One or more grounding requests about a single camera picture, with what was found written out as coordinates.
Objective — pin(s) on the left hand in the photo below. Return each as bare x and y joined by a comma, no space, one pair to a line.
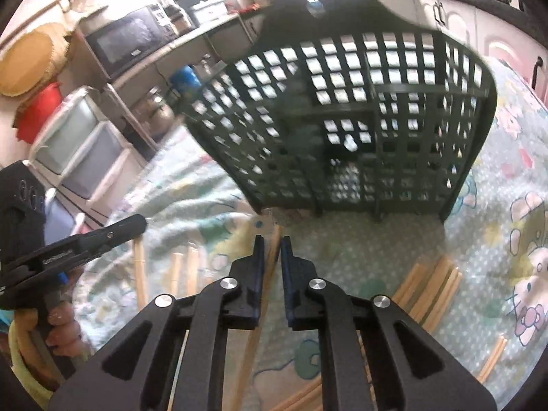
65,338

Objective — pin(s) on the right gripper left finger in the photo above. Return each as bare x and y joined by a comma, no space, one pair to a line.
234,302

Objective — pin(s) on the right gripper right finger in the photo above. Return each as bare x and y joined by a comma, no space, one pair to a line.
314,303

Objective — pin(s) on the blue canister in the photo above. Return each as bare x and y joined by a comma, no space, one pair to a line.
185,80

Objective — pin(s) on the plastic drawer unit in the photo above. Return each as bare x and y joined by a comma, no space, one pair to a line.
80,152

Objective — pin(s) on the green plastic utensil basket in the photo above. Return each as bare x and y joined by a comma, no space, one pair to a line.
341,105

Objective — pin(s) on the yellow sleeve forearm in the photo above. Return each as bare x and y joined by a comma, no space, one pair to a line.
24,359

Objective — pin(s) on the wooden chopstick bundle right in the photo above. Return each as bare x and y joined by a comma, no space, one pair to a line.
427,291

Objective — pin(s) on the cartoon print tablecloth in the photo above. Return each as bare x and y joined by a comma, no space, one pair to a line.
496,235

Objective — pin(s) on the black microwave oven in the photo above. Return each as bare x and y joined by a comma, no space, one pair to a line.
120,44

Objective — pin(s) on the red plastic basin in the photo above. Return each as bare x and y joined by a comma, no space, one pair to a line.
39,111

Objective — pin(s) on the round woven tray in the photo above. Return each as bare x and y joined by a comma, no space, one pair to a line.
34,59

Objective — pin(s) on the steel pot on shelf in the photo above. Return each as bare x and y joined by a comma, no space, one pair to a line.
154,113

